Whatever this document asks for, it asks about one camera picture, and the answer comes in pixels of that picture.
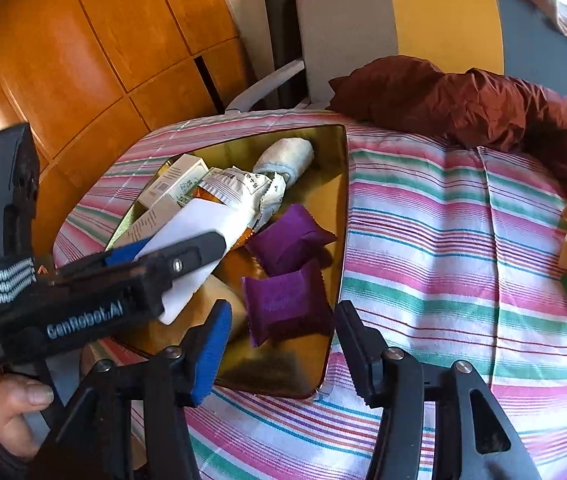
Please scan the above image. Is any gold metal tray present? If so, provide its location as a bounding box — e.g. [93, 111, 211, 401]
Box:
[106, 124, 349, 400]

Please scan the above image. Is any white foam block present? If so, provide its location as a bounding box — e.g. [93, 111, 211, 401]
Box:
[134, 199, 252, 326]

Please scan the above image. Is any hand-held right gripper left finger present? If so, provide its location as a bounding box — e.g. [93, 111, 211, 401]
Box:
[28, 299, 233, 480]

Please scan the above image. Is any white printed carton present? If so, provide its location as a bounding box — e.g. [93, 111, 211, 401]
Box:
[108, 195, 174, 252]

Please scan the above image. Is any grey yellow blue chair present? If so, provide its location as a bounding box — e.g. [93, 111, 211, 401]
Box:
[224, 0, 567, 113]

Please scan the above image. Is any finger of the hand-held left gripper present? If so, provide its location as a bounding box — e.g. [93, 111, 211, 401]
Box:
[56, 237, 152, 281]
[131, 230, 229, 293]

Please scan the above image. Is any striped tablecloth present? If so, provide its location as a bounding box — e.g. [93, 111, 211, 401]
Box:
[54, 109, 567, 480]

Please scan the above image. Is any white printed packet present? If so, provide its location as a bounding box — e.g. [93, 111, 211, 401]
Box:
[198, 165, 289, 233]

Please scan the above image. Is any cream knit sock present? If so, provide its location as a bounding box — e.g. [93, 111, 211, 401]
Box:
[252, 137, 315, 186]

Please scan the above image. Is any green and white toothpaste box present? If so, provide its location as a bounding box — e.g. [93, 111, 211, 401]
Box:
[136, 154, 210, 211]

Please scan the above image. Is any person's left hand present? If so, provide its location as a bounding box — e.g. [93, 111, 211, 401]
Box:
[0, 375, 55, 461]

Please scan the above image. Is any wooden wardrobe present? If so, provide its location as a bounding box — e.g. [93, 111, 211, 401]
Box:
[0, 0, 257, 411]

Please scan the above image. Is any brown red jacket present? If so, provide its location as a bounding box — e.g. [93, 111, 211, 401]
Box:
[327, 55, 567, 186]

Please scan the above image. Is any orange snack packet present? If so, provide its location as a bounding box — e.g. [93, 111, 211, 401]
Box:
[196, 182, 257, 253]

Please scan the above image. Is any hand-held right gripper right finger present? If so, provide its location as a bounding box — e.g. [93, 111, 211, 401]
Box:
[334, 301, 544, 480]

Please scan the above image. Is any purple snack packet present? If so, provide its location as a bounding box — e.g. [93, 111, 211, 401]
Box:
[241, 257, 334, 348]
[244, 203, 339, 277]

